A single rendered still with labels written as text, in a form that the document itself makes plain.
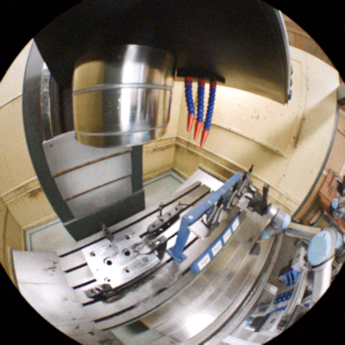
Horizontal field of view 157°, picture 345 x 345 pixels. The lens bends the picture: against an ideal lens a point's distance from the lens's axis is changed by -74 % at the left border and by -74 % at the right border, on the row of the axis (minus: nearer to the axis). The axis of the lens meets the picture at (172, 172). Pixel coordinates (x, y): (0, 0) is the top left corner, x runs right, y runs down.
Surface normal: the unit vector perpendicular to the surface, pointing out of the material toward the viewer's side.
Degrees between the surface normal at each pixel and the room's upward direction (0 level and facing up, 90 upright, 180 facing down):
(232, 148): 90
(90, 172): 90
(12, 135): 90
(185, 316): 8
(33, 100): 90
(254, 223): 24
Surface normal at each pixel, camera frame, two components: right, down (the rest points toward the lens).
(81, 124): -0.28, 0.50
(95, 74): -0.02, 0.55
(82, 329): 0.40, -0.88
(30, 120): 0.68, 0.47
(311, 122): -0.73, 0.31
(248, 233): -0.20, -0.63
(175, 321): 0.01, -0.78
